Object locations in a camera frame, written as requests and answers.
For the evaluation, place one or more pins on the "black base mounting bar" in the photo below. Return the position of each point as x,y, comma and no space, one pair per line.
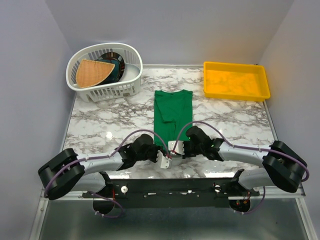
176,192

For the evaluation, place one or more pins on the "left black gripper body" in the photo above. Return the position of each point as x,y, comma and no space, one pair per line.
151,154

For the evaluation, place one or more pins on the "yellow plastic tray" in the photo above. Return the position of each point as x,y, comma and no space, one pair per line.
234,81

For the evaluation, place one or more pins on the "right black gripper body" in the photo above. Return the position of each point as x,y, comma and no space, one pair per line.
190,150

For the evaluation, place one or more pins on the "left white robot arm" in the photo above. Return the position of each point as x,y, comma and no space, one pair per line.
62,173

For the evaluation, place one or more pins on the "green t shirt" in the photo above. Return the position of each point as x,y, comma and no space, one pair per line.
172,111

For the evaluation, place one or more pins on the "dark teal round plate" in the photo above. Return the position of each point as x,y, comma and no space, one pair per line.
117,66

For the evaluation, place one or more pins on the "orange woven fan mat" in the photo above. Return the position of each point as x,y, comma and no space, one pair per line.
91,73

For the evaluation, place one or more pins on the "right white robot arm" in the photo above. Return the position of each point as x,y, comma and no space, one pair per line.
277,164

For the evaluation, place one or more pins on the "white plastic laundry basket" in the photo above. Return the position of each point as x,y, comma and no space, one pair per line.
130,71

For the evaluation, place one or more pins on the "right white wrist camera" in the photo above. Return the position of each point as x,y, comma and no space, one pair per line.
176,148

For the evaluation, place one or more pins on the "aluminium frame rail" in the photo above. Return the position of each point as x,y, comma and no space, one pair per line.
271,192

